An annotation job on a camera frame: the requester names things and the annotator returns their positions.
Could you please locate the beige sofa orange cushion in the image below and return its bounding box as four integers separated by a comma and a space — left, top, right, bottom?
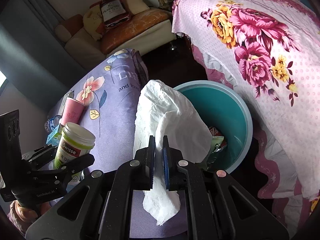
54, 0, 176, 69

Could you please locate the bottle shaped pillow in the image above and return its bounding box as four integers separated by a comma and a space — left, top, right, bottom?
99, 0, 130, 29

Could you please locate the pink paper cup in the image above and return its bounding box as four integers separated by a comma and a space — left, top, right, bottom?
60, 98, 85, 126

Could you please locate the teal trash bin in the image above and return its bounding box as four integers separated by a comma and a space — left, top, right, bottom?
175, 80, 253, 173

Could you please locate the pink floral quilt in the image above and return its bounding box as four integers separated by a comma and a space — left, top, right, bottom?
172, 0, 319, 233

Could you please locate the person's left hand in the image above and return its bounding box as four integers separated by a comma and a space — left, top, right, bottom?
15, 200, 51, 223

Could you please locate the clear plastic water bottle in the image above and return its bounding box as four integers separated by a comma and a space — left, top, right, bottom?
44, 115, 62, 133

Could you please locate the white tissue paper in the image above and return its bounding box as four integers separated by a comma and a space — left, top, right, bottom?
133, 80, 212, 226

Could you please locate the blue milk carton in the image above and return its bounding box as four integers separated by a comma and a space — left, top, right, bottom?
46, 124, 63, 146

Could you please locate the yellow plush pillow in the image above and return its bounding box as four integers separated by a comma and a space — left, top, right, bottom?
83, 5, 106, 41

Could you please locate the green white supplement jar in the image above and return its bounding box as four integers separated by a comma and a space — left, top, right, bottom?
53, 122, 95, 170

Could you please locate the green snack bag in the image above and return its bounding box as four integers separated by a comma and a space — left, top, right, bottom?
202, 126, 228, 170

